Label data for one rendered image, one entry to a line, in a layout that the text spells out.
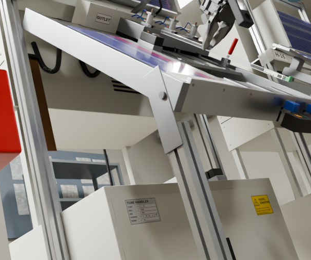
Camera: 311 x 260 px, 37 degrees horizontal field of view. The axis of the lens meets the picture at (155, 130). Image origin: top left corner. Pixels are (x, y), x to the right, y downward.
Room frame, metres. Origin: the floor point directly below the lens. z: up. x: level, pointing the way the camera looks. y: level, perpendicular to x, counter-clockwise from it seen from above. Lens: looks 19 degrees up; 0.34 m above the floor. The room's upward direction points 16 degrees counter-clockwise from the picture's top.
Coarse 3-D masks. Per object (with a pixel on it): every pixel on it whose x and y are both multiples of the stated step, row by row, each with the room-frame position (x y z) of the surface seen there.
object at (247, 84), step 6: (222, 78) 1.21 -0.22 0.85; (228, 78) 1.24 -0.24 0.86; (234, 84) 1.18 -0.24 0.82; (240, 84) 1.19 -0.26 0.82; (246, 84) 1.27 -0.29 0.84; (252, 84) 1.29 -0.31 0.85; (264, 90) 1.26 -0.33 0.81; (270, 90) 1.28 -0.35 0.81; (276, 90) 1.36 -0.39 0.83; (282, 90) 1.41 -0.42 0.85; (300, 96) 1.41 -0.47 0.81
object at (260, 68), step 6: (162, 30) 1.33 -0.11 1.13; (174, 36) 1.31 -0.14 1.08; (180, 36) 1.31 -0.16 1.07; (186, 42) 1.28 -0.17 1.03; (192, 42) 1.27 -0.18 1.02; (210, 48) 1.23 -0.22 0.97; (216, 54) 1.22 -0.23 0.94; (222, 54) 1.21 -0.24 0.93; (228, 54) 1.21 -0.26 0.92; (234, 60) 1.19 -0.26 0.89; (240, 60) 1.18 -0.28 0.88; (252, 66) 1.16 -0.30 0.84; (258, 66) 1.15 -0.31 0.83; (282, 78) 1.12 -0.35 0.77; (288, 78) 1.11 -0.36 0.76
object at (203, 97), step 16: (192, 80) 0.87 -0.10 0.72; (192, 96) 0.90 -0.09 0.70; (208, 96) 0.93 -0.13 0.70; (224, 96) 0.97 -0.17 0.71; (240, 96) 1.00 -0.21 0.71; (256, 96) 1.04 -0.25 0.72; (272, 96) 1.09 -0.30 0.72; (288, 96) 1.14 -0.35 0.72; (192, 112) 0.93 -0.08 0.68; (208, 112) 0.96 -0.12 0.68; (224, 112) 1.00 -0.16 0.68; (240, 112) 1.04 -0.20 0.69; (256, 112) 1.08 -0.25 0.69; (272, 112) 1.13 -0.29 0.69
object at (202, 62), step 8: (72, 24) 1.27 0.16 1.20; (104, 32) 1.34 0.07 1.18; (176, 56) 1.34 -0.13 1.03; (184, 56) 1.43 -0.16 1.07; (192, 56) 1.52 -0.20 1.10; (192, 64) 1.35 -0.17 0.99; (200, 64) 1.37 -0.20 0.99; (208, 64) 1.43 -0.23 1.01; (216, 64) 1.51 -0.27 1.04; (208, 72) 1.56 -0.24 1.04; (232, 72) 1.50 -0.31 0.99; (240, 72) 1.53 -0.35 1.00
